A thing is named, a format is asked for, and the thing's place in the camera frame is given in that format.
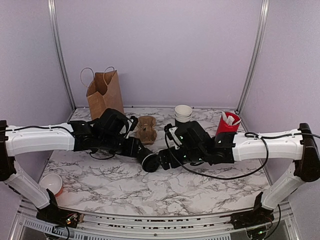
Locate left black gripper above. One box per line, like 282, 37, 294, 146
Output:
98, 133, 146, 158

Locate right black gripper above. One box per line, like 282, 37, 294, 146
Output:
156, 146, 208, 171

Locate black plastic cup lid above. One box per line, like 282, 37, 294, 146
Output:
141, 153, 160, 173

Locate brown cardboard cup carrier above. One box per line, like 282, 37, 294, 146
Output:
136, 116, 157, 145

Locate brown paper bag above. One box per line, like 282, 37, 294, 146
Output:
85, 66, 125, 120

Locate black paper coffee cup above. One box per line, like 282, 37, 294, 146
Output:
136, 145, 154, 166

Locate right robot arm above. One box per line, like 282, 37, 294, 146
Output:
158, 121, 320, 229

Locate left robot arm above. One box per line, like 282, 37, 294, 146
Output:
0, 108, 159, 228

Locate stack of paper cups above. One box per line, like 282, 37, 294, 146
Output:
174, 104, 193, 126

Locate red cylindrical container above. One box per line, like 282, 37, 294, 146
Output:
215, 112, 241, 136

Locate white and orange bowl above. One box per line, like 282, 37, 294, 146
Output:
39, 173, 63, 197

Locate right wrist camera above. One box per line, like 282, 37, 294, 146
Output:
164, 123, 182, 148

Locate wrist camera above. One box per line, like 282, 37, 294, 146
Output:
164, 123, 182, 148
125, 115, 139, 138

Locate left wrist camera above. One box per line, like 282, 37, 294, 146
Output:
125, 115, 139, 138

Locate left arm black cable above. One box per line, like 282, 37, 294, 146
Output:
4, 123, 118, 161

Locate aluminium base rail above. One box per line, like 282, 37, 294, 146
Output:
8, 199, 301, 240

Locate right aluminium frame post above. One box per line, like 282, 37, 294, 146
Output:
236, 0, 270, 113

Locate aluminium frame post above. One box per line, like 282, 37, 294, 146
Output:
47, 0, 76, 112
236, 0, 270, 113

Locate left aluminium frame post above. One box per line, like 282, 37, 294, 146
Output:
47, 0, 76, 112

